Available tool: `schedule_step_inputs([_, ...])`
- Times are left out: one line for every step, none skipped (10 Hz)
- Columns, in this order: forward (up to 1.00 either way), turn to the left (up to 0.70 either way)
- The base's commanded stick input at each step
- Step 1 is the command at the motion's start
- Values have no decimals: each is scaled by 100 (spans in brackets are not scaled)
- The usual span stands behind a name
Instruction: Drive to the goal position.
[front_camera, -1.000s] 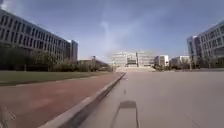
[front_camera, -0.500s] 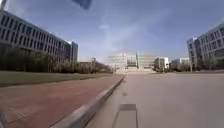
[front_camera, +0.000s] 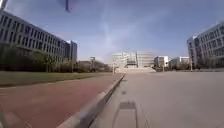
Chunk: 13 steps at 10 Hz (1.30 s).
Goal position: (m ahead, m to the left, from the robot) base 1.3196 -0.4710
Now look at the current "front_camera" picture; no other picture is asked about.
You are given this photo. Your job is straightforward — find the pole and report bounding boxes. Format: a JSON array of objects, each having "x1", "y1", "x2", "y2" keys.
[{"x1": 190, "y1": 55, "x2": 194, "y2": 72}]

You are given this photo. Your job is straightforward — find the grass lawn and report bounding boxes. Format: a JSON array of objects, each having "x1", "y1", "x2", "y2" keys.
[{"x1": 0, "y1": 70, "x2": 114, "y2": 89}]

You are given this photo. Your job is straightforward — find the grey multi-storey building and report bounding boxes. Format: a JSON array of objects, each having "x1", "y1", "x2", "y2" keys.
[{"x1": 186, "y1": 21, "x2": 224, "y2": 68}]

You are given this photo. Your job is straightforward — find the low pale building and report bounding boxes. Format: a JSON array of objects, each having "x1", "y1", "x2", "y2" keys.
[{"x1": 168, "y1": 56, "x2": 191, "y2": 70}]

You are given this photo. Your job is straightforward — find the long grey office building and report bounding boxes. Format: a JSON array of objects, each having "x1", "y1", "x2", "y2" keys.
[{"x1": 0, "y1": 9, "x2": 73, "y2": 63}]

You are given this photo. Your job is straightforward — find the red brick pavement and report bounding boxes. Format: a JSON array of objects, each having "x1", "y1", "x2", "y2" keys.
[{"x1": 0, "y1": 73, "x2": 125, "y2": 128}]

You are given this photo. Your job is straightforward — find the pale wide steps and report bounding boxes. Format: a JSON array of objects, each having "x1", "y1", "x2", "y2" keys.
[{"x1": 114, "y1": 67, "x2": 157, "y2": 75}]

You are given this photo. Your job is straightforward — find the small white building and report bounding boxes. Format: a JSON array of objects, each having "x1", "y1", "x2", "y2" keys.
[{"x1": 153, "y1": 55, "x2": 170, "y2": 70}]

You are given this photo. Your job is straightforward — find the pale wide building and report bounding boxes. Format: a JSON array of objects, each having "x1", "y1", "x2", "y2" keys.
[{"x1": 111, "y1": 50, "x2": 155, "y2": 70}]

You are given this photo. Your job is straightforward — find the grey stone kerb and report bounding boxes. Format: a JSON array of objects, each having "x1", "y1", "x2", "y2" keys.
[{"x1": 55, "y1": 72, "x2": 127, "y2": 128}]

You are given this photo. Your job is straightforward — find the grey concrete road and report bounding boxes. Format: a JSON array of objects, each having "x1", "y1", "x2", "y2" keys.
[{"x1": 88, "y1": 70, "x2": 224, "y2": 128}]

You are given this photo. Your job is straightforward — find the dark tall building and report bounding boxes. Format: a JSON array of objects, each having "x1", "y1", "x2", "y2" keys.
[{"x1": 68, "y1": 39, "x2": 79, "y2": 65}]

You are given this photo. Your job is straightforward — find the row of bushes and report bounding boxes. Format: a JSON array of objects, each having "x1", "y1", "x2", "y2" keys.
[{"x1": 68, "y1": 56, "x2": 114, "y2": 74}]

